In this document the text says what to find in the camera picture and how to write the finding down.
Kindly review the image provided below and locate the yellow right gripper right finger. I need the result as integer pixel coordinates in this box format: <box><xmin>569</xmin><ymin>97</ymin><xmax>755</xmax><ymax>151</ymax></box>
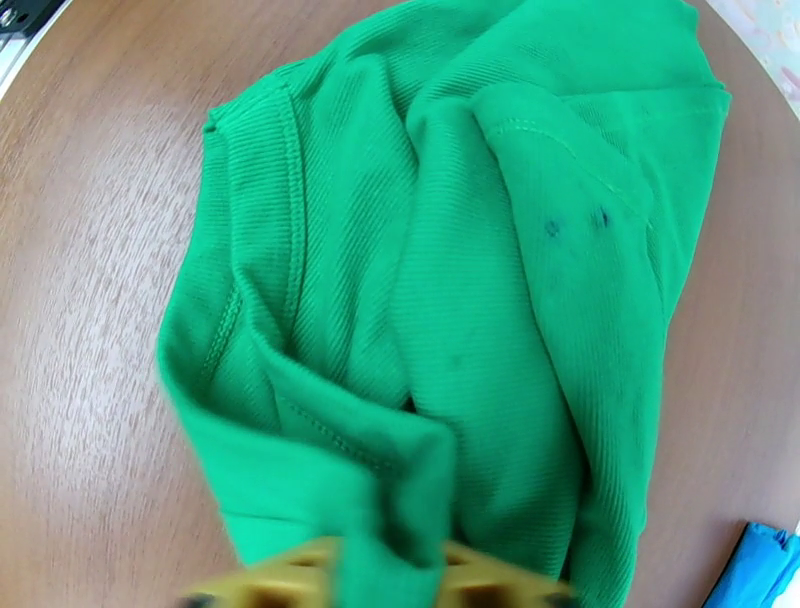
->
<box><xmin>437</xmin><ymin>540</ymin><xmax>579</xmax><ymax>608</ymax></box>

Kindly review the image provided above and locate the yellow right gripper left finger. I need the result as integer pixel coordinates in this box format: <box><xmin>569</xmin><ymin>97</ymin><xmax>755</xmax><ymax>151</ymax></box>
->
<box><xmin>177</xmin><ymin>537</ymin><xmax>351</xmax><ymax>608</ymax></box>

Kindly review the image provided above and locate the blue shirt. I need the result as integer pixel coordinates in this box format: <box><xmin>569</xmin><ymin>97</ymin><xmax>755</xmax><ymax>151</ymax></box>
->
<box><xmin>702</xmin><ymin>521</ymin><xmax>800</xmax><ymax>608</ymax></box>

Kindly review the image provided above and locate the green shirt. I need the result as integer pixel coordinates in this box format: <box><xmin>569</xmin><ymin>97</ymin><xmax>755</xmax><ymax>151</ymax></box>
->
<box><xmin>154</xmin><ymin>0</ymin><xmax>734</xmax><ymax>608</ymax></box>

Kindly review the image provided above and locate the aluminium mounting rail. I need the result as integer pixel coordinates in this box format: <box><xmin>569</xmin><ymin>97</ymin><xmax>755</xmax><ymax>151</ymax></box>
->
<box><xmin>0</xmin><ymin>0</ymin><xmax>71</xmax><ymax>98</ymax></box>

